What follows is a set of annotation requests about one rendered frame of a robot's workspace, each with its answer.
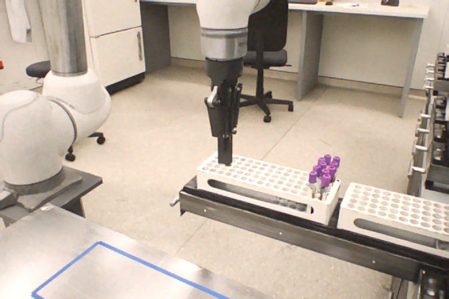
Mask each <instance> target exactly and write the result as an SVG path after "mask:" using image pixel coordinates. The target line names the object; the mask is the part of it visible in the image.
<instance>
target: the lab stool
mask: <svg viewBox="0 0 449 299"><path fill-rule="evenodd" d="M50 61H51V60H45V61H42V62H38V63H34V64H31V65H29V66H28V67H27V68H26V72H27V75H28V76H30V77H35V78H38V79H36V80H35V82H36V83H38V82H37V81H39V80H40V79H42V78H43V79H45V76H46V75H47V74H48V73H49V71H50V70H51V65H50ZM38 84H42V85H44V83H38ZM88 137H98V138H97V143H98V144H99V145H102V144H103V142H104V141H105V137H104V133H101V132H94V133H93V134H92V135H89V136H88ZM67 152H68V153H67V154H66V155H65V159H66V160H67V161H69V162H74V161H75V160H76V157H75V156H74V154H73V153H72V152H73V146H70V147H69V148H68V150H67Z"/></svg>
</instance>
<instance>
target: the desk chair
mask: <svg viewBox="0 0 449 299"><path fill-rule="evenodd" d="M288 16H289V0H270V1H269V2H268V5H267V6H266V7H264V8H263V9H262V10H260V11H258V12H256V13H253V14H251V15H250V16H249V20H248V35H247V54H246V55H245V56H243V66H251V68H255V69H258V74H257V87H256V95H248V94H244V93H241V99H245V100H247V101H242V102H240V104H239V107H244V106H248V105H255V104H258V105H259V107H260V108H261V109H262V110H263V112H264V113H265V114H266V115H265V116H264V118H263V121H264V122H267V123H270V122H271V116H269V115H270V114H271V112H270V110H269V108H268V106H267V105H266V103H268V104H285V105H288V111H290V110H291V111H293V110H294V105H293V101H289V100H283V99H272V98H273V97H272V95H271V94H272V91H267V92H266V93H264V87H263V79H264V78H263V69H269V68H270V67H283V66H285V65H286V63H287V51H286V50H285V49H283V48H284V47H285V46H286V42H287V27H288ZM286 66H291V65H286Z"/></svg>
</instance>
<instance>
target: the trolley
mask: <svg viewBox="0 0 449 299"><path fill-rule="evenodd" d="M0 299H278V298H276V297H274V296H270V295H268V294H266V293H264V292H261V291H258V290H255V289H253V288H250V287H248V286H245V285H243V284H240V283H238V282H235V280H231V279H230V278H227V277H224V276H222V275H219V274H216V273H214V272H211V271H210V270H206V269H204V268H201V267H200V266H198V265H196V264H193V263H191V262H188V261H186V260H183V259H180V258H177V257H176V256H173V255H171V254H169V253H167V252H164V251H162V250H159V249H157V248H154V247H152V246H149V245H147V244H143V242H141V241H138V240H135V239H133V238H130V237H128V236H125V235H123V234H121V233H118V232H117V231H115V230H112V229H109V228H107V227H105V226H101V225H99V224H97V223H95V222H92V221H91V220H89V219H87V218H83V217H81V216H79V215H77V214H74V213H71V212H69V211H66V210H65V209H63V208H61V207H58V206H55V205H53V204H51V203H47V204H46V205H44V206H42V207H40V208H38V209H36V210H35V211H33V212H32V213H30V214H28V215H27V216H25V217H24V218H22V219H20V220H19V221H17V222H15V223H14V224H12V225H10V226H8V227H7V228H5V229H4V230H1V231H0Z"/></svg>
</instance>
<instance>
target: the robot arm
mask: <svg viewBox="0 0 449 299"><path fill-rule="evenodd" d="M269 1H270V0H196V9H197V12H198V16H199V19H200V32H201V52H202V54H203V55H204V56H206V57H205V73H206V76H207V77H209V78H211V79H212V85H211V92H212V93H211V95H210V98H207V97H206V98H205V99H204V103H205V105H206V107H207V112H208V116H209V120H210V128H211V132H212V137H217V152H218V163H222V164H226V165H230V164H231V163H233V134H234V135H236V134H237V130H234V128H237V124H238V117H239V104H240V98H241V90H242V88H243V84H242V83H239V82H237V81H238V79H237V78H239V77H241V76H242V75H243V56H245V55H246V54H247V35H248V20H249V16H250V15H251V14H253V13H256V12H258V11H260V10H262V9H263V8H264V7H266V6H267V5H268V2H269ZM42 5H43V13H44V19H45V28H46V32H47V41H48V47H49V55H50V60H51V61H50V65H51V70H50V71H49V73H48V74H47V75H46V76H45V79H44V85H43V92H42V95H40V94H39V93H38V92H36V91H29V90H26V91H24V90H23V91H12V92H9V93H6V94H4V95H2V96H0V172H1V174H2V176H3V181H4V184H1V185H0V209H1V208H5V207H7V206H10V205H13V204H15V205H18V206H21V207H22V208H25V209H26V210H27V211H28V212H33V211H35V210H36V209H38V208H40V207H42V206H44V205H45V204H46V203H48V202H50V201H52V200H53V199H54V198H56V197H57V196H58V195H60V194H62V193H64V192H65V191H66V190H68V189H70V188H72V187H74V186H76V185H79V184H81V183H82V182H83V179H82V177H81V176H80V175H75V174H69V173H67V172H65V171H64V169H63V165H62V160H61V157H63V156H64V154H65V152H66V151H67V150H68V148H69V147H70V146H72V145H74V144H77V143H79V142H80V141H81V140H83V139H85V138H86V137H88V136H89V135H92V134H93V133H94V132H96V131H97V130H98V129H99V128H100V127H101V126H102V125H103V124H104V123H105V121H107V119H108V118H109V115H110V112H111V108H112V102H111V99H110V96H109V94H108V92H107V91H106V88H105V87H104V86H103V85H102V84H100V82H99V81H98V77H97V76H96V74H95V73H94V72H93V71H92V70H91V69H90V68H88V62H87V55H86V42H85V34H84V29H85V27H84V14H83V7H82V0H43V3H42Z"/></svg>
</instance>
